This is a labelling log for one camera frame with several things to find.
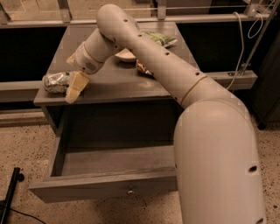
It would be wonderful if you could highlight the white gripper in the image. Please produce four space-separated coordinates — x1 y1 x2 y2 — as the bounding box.
66 42 104 103

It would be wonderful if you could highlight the silver green 7up can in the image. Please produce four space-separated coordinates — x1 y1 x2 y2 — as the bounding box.
42 72 70 93

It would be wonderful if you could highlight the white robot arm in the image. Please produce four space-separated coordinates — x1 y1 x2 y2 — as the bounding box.
68 4 267 224

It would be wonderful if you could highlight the brown patterned soda can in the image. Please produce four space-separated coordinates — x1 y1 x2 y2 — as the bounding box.
136 59 152 75

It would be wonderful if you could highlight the grey open top drawer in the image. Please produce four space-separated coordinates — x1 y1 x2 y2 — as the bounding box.
28 105 179 204

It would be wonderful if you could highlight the grey wooden cabinet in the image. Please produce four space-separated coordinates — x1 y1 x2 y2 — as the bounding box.
33 22 213 137

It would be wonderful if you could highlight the white ceramic bowl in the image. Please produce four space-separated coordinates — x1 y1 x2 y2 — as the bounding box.
115 49 137 63

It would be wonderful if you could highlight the green chip bag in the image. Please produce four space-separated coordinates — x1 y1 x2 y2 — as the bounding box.
143 31 177 47

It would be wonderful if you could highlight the black stand leg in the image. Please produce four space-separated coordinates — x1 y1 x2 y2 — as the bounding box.
0 167 25 224

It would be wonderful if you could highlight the grey diagonal metal pole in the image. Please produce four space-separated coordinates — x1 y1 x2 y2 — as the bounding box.
235 0 280 75

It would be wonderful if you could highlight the black floor cable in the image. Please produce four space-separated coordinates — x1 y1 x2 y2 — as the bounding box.
0 204 47 224

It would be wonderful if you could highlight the metal railing frame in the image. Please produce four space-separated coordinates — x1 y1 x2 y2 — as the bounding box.
0 0 280 103

